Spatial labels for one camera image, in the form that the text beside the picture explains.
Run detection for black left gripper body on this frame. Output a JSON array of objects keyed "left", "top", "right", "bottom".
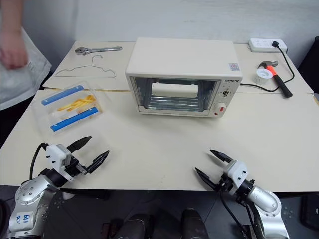
[{"left": 64, "top": 156, "right": 89, "bottom": 179}]

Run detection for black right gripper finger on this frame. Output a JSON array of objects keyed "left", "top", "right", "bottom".
[
  {"left": 194, "top": 167, "right": 218, "bottom": 192},
  {"left": 209, "top": 149, "right": 233, "bottom": 164}
]

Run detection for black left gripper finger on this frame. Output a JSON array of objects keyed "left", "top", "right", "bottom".
[
  {"left": 66, "top": 136, "right": 93, "bottom": 153},
  {"left": 87, "top": 150, "right": 110, "bottom": 174}
]

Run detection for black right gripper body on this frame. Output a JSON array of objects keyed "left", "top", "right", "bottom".
[{"left": 214, "top": 173, "right": 235, "bottom": 194}]

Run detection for clear plastic tray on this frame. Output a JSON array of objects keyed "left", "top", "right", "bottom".
[{"left": 31, "top": 80, "right": 106, "bottom": 136}]

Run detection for cream toaster oven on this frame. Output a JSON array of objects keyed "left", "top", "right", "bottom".
[{"left": 125, "top": 37, "right": 243, "bottom": 119}]

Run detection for person's bare hand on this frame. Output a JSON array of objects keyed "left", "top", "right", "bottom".
[{"left": 0, "top": 44, "right": 28, "bottom": 70}]

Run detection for blue container clip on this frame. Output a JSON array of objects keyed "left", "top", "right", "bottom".
[
  {"left": 41, "top": 84, "right": 84, "bottom": 106},
  {"left": 50, "top": 107, "right": 98, "bottom": 133}
]

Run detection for yellow french fries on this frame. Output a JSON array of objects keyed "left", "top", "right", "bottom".
[{"left": 57, "top": 94, "right": 97, "bottom": 112}]

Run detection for dark rounded shape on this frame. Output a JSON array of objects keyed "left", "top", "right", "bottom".
[
  {"left": 124, "top": 213, "right": 153, "bottom": 239},
  {"left": 180, "top": 208, "right": 209, "bottom": 239}
]

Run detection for black box under table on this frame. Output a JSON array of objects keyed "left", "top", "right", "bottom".
[{"left": 300, "top": 195, "right": 319, "bottom": 226}]

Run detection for white tape roll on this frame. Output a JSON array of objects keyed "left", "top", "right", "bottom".
[{"left": 254, "top": 68, "right": 273, "bottom": 84}]

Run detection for silver adjustable wrench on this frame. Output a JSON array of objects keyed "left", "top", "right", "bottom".
[{"left": 75, "top": 46, "right": 123, "bottom": 56}]

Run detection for white power strip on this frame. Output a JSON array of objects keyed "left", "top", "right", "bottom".
[{"left": 248, "top": 38, "right": 289, "bottom": 53}]

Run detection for black chair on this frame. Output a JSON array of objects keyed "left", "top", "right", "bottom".
[{"left": 297, "top": 35, "right": 319, "bottom": 95}]

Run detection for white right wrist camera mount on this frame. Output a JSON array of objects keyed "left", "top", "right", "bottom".
[{"left": 225, "top": 159, "right": 249, "bottom": 196}]

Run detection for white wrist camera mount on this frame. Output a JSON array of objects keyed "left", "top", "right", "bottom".
[
  {"left": 45, "top": 143, "right": 76, "bottom": 181},
  {"left": 225, "top": 159, "right": 249, "bottom": 196}
]

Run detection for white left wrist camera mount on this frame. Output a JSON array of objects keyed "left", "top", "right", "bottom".
[{"left": 45, "top": 143, "right": 76, "bottom": 181}]

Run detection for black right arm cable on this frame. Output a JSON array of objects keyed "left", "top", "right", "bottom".
[{"left": 219, "top": 191, "right": 265, "bottom": 239}]

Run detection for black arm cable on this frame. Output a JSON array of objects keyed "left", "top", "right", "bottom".
[
  {"left": 219, "top": 191, "right": 265, "bottom": 239},
  {"left": 29, "top": 142, "right": 48, "bottom": 180}
]

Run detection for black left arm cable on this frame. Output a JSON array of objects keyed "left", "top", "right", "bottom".
[{"left": 29, "top": 142, "right": 48, "bottom": 180}]

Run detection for silver wire clothes hanger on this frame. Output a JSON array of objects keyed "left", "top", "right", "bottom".
[{"left": 54, "top": 54, "right": 118, "bottom": 79}]

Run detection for glass oven door white handle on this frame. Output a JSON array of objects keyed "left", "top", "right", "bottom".
[{"left": 129, "top": 76, "right": 221, "bottom": 117}]

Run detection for hammer orange black handle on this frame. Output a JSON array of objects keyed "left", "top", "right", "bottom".
[{"left": 257, "top": 60, "right": 294, "bottom": 98}]

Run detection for black power cable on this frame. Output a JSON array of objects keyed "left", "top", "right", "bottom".
[{"left": 239, "top": 40, "right": 296, "bottom": 90}]

